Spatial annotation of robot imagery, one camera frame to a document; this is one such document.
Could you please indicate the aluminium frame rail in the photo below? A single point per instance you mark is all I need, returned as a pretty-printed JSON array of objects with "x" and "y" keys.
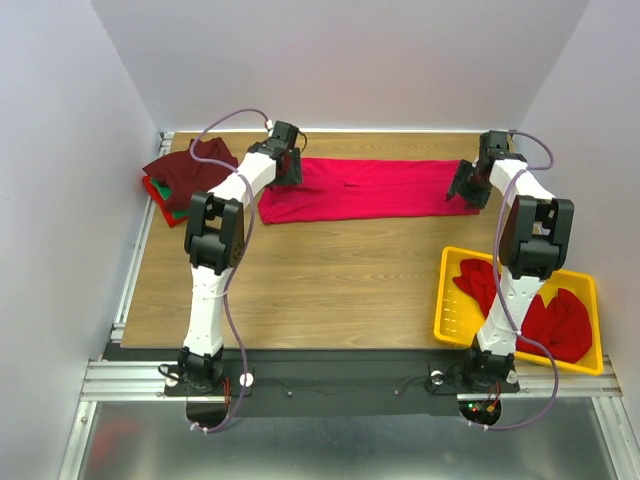
[{"x": 140, "y": 381}]

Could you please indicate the red shirt in tray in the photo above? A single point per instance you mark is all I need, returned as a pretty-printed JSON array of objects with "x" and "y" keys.
[{"x": 562, "y": 326}]

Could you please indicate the pink magenta t shirt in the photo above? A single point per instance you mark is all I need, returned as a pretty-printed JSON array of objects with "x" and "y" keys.
[{"x": 344, "y": 189}]

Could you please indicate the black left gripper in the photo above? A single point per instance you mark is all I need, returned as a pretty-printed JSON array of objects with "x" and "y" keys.
[{"x": 294, "y": 174}]

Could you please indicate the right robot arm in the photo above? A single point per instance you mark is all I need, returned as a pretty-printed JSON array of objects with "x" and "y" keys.
[{"x": 530, "y": 244}]

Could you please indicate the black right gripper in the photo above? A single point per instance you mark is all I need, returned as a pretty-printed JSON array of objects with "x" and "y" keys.
[{"x": 467, "y": 182}]

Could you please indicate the red folded shirt bottom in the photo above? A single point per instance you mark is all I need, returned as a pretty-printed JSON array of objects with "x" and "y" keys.
[{"x": 160, "y": 194}]

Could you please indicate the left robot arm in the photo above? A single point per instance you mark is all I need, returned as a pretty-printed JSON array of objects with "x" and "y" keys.
[{"x": 216, "y": 239}]

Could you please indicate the green folded shirt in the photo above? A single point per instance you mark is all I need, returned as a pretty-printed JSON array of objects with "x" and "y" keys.
[{"x": 173, "y": 203}]

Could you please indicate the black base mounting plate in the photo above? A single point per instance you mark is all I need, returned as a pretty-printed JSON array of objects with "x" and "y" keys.
[{"x": 269, "y": 383}]

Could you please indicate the yellow plastic tray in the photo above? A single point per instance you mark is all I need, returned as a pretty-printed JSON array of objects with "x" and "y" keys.
[{"x": 458, "y": 316}]

